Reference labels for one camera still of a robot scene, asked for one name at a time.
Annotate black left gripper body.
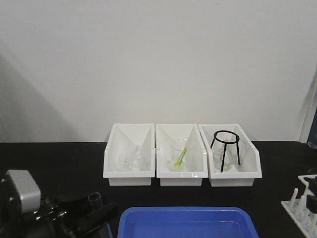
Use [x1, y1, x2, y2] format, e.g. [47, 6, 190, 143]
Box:
[0, 197, 82, 238]

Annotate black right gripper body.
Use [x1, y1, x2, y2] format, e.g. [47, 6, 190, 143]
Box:
[306, 177, 317, 212]

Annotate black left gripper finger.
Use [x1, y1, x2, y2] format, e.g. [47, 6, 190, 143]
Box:
[76, 202, 118, 237]
[54, 195, 92, 211]

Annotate clear glass test tube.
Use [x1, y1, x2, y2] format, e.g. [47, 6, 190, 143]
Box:
[88, 192, 103, 211]

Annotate white test tube rack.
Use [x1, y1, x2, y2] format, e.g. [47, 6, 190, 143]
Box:
[281, 174, 317, 238]

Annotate blue plastic tray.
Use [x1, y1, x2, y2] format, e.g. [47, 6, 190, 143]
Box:
[117, 207, 259, 238]

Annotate glassware in left bin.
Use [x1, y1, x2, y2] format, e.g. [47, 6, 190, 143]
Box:
[116, 145, 146, 172]

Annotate left white storage bin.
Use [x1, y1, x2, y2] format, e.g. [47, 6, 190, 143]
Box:
[103, 123, 156, 186]

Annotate white storage bin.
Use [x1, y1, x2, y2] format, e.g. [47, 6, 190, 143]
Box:
[198, 124, 262, 187]
[155, 123, 208, 187]
[103, 123, 156, 186]

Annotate right white storage bin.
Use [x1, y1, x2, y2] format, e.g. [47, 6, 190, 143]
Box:
[198, 124, 262, 187]

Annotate black metal tripod stand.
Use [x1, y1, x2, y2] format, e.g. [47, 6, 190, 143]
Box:
[210, 130, 241, 173]

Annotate glass flask in right bin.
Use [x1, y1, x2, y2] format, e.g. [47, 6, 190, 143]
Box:
[211, 142, 238, 172]

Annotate yellow green plastic spoon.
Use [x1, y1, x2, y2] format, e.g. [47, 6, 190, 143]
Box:
[174, 147, 188, 166]

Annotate middle white storage bin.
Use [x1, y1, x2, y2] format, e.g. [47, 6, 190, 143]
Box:
[155, 123, 208, 187]

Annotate glass beaker in middle bin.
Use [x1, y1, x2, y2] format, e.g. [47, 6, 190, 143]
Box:
[169, 139, 194, 172]

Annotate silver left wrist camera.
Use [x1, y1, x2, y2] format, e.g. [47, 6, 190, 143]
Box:
[6, 170, 41, 214]

